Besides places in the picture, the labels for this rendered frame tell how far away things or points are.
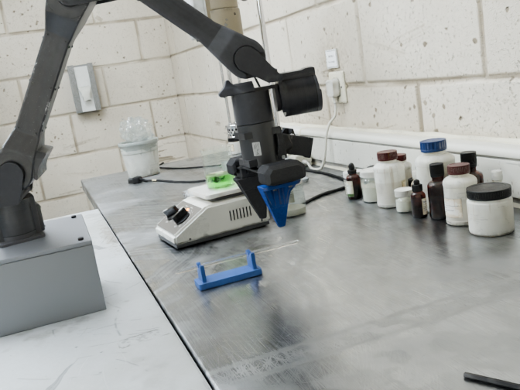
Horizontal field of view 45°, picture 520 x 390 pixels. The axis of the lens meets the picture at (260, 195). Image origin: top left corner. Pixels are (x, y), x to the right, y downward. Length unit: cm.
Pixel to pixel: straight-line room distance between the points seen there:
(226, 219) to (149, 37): 255
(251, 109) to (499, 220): 41
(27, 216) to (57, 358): 25
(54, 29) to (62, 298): 37
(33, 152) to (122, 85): 270
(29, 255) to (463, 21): 88
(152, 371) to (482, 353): 35
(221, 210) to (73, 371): 52
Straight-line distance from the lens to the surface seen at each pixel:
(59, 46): 92
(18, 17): 362
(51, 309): 94
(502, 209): 101
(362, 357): 67
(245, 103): 91
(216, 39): 91
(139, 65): 364
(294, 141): 94
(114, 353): 79
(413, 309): 77
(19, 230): 97
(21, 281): 93
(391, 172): 123
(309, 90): 92
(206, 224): 118
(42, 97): 93
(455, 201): 107
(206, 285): 93
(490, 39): 123
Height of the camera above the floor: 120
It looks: 11 degrees down
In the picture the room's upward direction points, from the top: 9 degrees counter-clockwise
